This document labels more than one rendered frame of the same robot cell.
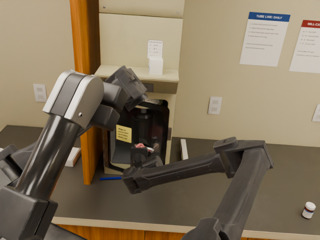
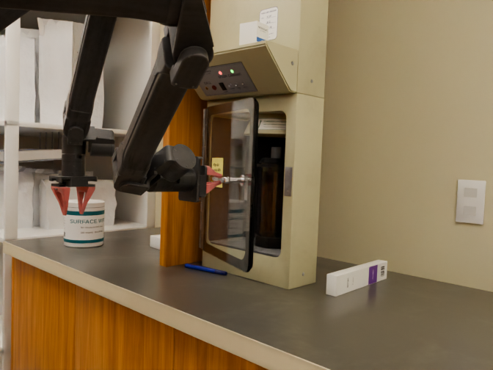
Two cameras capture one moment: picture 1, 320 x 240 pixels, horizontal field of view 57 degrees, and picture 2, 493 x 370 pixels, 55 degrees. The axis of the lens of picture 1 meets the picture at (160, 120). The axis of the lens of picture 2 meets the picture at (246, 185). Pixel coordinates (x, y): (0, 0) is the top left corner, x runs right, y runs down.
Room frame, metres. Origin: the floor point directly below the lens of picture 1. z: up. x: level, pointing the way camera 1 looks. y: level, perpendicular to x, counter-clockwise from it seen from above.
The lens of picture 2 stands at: (0.27, -0.77, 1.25)
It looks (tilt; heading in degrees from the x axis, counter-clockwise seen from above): 3 degrees down; 44
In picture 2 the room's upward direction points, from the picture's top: 2 degrees clockwise
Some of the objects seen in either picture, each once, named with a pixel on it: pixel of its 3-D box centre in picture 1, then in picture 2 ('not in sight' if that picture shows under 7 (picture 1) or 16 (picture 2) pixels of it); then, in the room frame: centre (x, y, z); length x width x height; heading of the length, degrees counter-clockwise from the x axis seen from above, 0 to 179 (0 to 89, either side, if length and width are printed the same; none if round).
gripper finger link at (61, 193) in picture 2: not in sight; (70, 197); (0.83, 0.40, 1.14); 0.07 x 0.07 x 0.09; 0
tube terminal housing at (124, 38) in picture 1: (140, 95); (278, 133); (1.29, 0.10, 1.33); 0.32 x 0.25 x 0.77; 90
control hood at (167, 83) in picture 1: (137, 83); (232, 74); (1.11, 0.10, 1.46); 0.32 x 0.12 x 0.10; 90
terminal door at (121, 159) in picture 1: (134, 140); (225, 182); (1.10, 0.11, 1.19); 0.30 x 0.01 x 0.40; 70
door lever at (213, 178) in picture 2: (146, 146); (226, 179); (1.05, 0.05, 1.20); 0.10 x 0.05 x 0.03; 70
